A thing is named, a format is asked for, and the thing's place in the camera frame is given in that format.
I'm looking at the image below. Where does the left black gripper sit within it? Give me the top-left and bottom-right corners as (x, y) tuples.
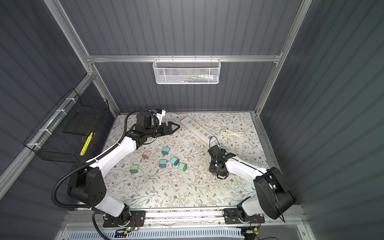
(145, 121), (180, 139)

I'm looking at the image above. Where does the long white power strip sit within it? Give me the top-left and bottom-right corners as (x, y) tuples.
(181, 117), (218, 146)

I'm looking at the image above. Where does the pink plug cube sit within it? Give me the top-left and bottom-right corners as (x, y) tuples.
(142, 151), (152, 160)

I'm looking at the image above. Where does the green plug cube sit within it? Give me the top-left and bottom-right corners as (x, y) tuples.
(178, 163), (188, 172)
(130, 165), (139, 174)

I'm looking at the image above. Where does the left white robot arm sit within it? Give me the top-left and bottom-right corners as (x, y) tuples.
(67, 110), (181, 217)

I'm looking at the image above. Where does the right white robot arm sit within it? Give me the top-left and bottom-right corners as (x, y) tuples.
(208, 145), (297, 223)

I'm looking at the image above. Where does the teal plug cube upper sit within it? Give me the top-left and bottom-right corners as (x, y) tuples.
(162, 147), (170, 155)

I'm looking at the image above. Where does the teal plug cube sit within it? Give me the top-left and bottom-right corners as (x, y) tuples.
(159, 159), (167, 168)
(170, 157), (180, 166)
(162, 147), (170, 155)

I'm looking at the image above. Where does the teal plug cube middle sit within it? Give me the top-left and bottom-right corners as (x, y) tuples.
(170, 157), (180, 166)

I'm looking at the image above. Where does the teal plug cube lower left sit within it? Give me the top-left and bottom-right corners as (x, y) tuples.
(159, 159), (167, 168)

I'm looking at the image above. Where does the floral patterned table mat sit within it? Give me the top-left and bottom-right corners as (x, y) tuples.
(104, 113), (268, 209)

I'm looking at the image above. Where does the yellow marker pen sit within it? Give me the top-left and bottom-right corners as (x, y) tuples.
(80, 132), (94, 156)

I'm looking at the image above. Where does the black foam pad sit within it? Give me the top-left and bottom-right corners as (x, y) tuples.
(63, 113), (102, 136)

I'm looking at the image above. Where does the coiled white cable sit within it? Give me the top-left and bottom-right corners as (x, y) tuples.
(220, 128), (246, 139)

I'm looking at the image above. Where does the white wire mesh basket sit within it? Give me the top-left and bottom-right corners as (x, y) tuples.
(153, 57), (222, 85)

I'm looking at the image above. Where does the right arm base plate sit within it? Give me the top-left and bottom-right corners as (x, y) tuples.
(222, 208), (265, 225)

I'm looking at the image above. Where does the black wire basket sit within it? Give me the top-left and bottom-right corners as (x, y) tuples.
(24, 85), (115, 163)

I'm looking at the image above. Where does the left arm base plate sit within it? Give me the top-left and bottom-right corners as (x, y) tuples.
(103, 211), (147, 228)

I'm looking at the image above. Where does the black corrugated cable conduit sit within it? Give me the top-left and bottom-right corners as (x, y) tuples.
(50, 110), (160, 240)

